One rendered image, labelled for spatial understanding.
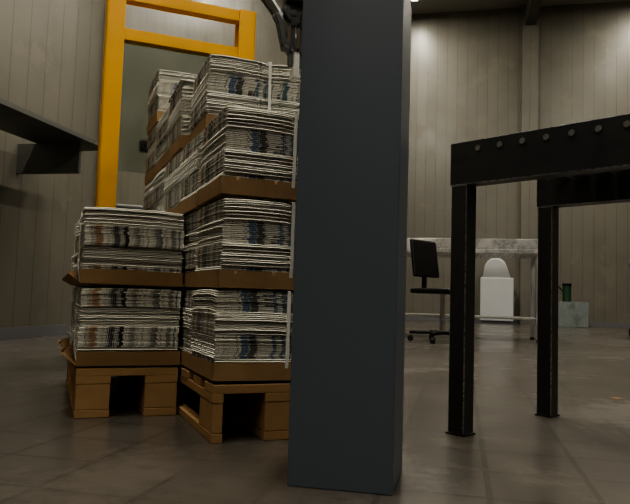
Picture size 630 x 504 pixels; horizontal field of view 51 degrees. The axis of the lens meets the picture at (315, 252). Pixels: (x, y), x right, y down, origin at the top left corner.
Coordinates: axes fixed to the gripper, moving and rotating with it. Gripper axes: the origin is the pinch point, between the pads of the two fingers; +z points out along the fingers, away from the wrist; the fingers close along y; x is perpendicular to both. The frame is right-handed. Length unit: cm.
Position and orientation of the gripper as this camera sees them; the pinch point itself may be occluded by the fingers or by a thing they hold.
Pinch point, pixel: (294, 67)
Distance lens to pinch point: 181.7
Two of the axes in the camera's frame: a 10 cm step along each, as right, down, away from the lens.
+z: -0.3, 10.0, -0.7
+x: 3.7, -0.6, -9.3
